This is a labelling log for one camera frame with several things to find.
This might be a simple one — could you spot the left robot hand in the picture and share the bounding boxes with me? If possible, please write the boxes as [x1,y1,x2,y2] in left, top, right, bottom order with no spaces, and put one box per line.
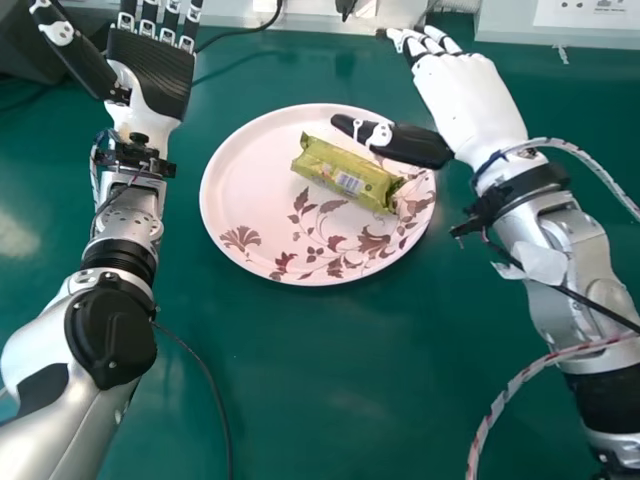
[27,0,204,151]

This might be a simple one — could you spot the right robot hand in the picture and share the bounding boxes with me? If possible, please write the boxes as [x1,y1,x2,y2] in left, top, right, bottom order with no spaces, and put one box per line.
[330,24,571,197]

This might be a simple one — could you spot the yellow-green biscuit packet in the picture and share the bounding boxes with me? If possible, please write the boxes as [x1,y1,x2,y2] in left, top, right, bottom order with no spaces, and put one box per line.
[290,130,406,216]

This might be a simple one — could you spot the plate with brown leaf pattern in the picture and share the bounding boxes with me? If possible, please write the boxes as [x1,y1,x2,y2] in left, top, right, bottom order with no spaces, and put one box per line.
[198,102,438,289]

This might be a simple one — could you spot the white socket box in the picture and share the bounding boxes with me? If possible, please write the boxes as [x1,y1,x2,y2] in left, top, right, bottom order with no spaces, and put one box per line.
[474,0,640,51]

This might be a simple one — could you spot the white socket strip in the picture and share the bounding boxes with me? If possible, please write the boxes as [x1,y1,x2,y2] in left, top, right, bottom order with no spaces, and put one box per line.
[252,0,381,16]

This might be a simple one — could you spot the black power cable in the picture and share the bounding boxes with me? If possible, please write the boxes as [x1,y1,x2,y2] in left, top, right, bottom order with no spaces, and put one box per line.
[193,0,287,55]

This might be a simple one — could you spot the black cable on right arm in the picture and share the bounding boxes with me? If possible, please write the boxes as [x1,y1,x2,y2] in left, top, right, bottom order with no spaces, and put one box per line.
[487,239,640,334]

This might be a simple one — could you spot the white red-striped wrapped cable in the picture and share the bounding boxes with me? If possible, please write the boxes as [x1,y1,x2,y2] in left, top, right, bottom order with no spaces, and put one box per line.
[467,135,640,480]

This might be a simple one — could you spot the black cable on table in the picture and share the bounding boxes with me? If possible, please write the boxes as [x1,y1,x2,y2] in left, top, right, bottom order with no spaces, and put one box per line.
[149,319,234,480]

